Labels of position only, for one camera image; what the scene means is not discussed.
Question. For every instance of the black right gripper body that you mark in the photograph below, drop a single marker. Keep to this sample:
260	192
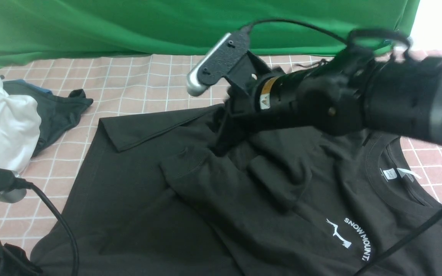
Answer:
325	97

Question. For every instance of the white garment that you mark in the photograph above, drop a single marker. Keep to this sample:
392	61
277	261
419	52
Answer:
19	130

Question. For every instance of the dark gray long-sleeve top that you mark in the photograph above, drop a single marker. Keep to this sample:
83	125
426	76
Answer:
151	199

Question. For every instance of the gray right robot arm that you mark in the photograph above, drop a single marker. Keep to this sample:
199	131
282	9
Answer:
402	98

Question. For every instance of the dark teal garment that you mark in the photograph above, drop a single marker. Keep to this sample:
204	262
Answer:
58	114

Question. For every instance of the blue garment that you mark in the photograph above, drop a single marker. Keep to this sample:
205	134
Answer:
21	81

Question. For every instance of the pink checkered tablecloth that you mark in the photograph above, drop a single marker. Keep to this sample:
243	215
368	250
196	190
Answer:
144	85

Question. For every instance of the green backdrop cloth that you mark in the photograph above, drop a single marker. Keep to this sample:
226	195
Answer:
32	30

